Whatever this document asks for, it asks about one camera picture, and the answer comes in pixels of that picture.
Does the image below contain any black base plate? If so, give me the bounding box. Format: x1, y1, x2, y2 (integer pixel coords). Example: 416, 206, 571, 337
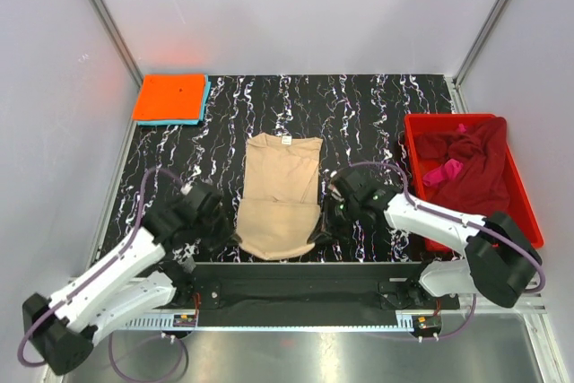
141, 262, 460, 312

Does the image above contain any left controller board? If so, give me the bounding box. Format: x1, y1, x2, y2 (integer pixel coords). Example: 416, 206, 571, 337
173, 314, 197, 327

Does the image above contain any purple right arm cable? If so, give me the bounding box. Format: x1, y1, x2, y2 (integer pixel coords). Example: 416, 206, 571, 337
340, 161, 547, 343

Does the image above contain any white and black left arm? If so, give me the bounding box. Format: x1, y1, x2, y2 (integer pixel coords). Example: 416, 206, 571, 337
17, 183, 233, 376

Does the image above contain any dark red t-shirt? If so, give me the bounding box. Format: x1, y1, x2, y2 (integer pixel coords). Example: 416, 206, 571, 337
415, 117, 510, 216

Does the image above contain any red plastic bin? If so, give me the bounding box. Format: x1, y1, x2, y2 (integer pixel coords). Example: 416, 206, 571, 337
404, 114, 544, 248

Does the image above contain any beige t-shirt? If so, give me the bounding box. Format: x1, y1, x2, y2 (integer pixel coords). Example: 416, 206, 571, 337
236, 133, 323, 261

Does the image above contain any controller board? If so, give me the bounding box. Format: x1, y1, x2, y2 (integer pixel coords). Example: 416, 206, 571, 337
415, 315, 442, 330
173, 314, 197, 327

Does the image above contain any right controller board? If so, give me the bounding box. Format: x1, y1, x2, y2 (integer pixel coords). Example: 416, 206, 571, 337
415, 315, 442, 330

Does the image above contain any right aluminium corner post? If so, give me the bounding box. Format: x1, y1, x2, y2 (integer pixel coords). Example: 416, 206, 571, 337
453, 0, 511, 89

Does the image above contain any folded teal t-shirt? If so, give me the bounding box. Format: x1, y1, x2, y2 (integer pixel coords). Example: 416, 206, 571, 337
135, 74, 212, 127

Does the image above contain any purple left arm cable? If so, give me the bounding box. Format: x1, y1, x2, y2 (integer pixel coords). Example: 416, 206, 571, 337
16, 167, 193, 379

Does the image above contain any aluminium corner post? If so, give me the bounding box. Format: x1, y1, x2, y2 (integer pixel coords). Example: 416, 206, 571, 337
88, 0, 144, 88
453, 0, 511, 89

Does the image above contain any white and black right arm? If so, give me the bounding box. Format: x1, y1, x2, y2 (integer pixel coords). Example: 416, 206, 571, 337
313, 168, 542, 309

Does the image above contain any aluminium frame rail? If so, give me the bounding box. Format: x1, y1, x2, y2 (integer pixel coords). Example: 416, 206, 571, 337
57, 276, 548, 335

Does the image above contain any pink garment in bin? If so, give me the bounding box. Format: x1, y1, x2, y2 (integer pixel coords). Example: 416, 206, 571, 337
419, 133, 464, 187

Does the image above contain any left aluminium corner post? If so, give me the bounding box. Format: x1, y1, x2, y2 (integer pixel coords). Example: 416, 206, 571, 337
88, 0, 144, 88

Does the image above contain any folded orange t-shirt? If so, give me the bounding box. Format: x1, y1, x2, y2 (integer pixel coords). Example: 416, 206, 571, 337
132, 74, 208, 122

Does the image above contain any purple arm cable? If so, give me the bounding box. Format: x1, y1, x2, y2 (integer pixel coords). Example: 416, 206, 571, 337
16, 167, 193, 379
340, 161, 547, 343

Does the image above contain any black marble-pattern mat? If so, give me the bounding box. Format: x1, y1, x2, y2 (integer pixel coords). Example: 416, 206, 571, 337
96, 74, 455, 257

